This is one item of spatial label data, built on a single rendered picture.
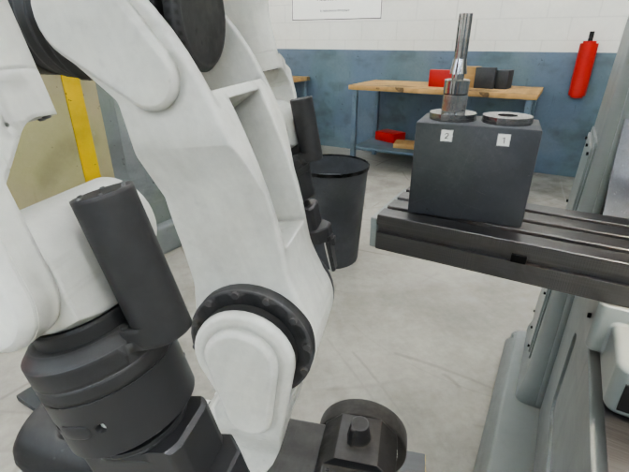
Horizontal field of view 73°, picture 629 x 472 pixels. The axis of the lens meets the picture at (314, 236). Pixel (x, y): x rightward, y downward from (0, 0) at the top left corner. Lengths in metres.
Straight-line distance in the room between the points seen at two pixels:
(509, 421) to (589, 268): 0.86
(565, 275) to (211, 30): 0.69
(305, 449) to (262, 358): 0.52
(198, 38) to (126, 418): 0.32
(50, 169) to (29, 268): 1.42
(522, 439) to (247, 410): 1.19
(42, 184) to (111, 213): 1.41
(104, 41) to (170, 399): 0.28
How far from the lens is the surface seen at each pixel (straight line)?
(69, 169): 1.69
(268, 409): 0.50
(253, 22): 0.65
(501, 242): 0.85
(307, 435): 0.97
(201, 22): 0.45
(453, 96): 0.89
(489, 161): 0.87
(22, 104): 0.27
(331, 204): 2.47
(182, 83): 0.39
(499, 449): 1.53
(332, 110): 5.77
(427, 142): 0.87
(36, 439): 0.87
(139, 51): 0.39
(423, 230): 0.87
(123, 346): 0.28
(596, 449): 0.82
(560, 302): 1.47
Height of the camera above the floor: 1.32
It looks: 25 degrees down
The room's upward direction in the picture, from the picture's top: straight up
